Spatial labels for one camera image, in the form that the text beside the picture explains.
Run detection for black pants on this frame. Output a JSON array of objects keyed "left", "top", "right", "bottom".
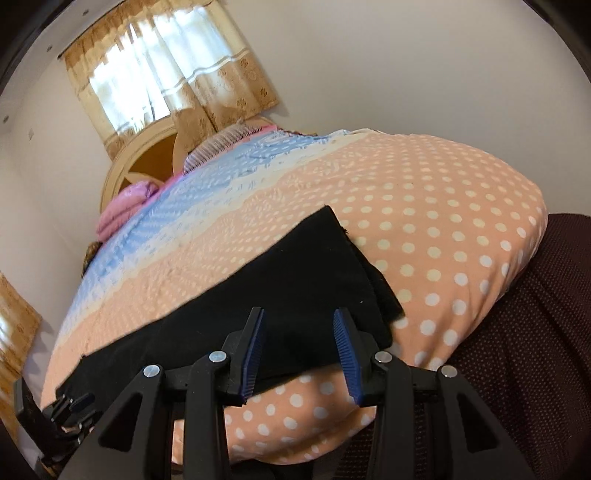
[{"left": 56, "top": 207, "right": 404, "bottom": 411}]

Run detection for beige side window curtain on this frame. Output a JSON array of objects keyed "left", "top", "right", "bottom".
[{"left": 0, "top": 274, "right": 42, "bottom": 441}]

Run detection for dark maroon dotted garment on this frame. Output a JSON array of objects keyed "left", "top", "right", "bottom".
[{"left": 441, "top": 214, "right": 590, "bottom": 479}]

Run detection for brown fuzzy item beside bed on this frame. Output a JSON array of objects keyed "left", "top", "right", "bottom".
[{"left": 81, "top": 241, "right": 103, "bottom": 276}]

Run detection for peach blue patterned bedspread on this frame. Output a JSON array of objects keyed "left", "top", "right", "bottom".
[{"left": 41, "top": 128, "right": 548, "bottom": 465}]

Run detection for folded pink blanket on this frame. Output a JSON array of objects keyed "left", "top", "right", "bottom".
[{"left": 96, "top": 180, "right": 159, "bottom": 242}]

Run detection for cream wooden headboard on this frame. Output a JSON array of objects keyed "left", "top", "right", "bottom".
[{"left": 100, "top": 115, "right": 279, "bottom": 213}]

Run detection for plaid pillow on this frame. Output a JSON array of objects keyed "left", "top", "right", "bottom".
[{"left": 182, "top": 123, "right": 262, "bottom": 174}]

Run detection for beige patterned window curtain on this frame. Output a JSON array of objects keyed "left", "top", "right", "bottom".
[{"left": 62, "top": 1, "right": 280, "bottom": 158}]

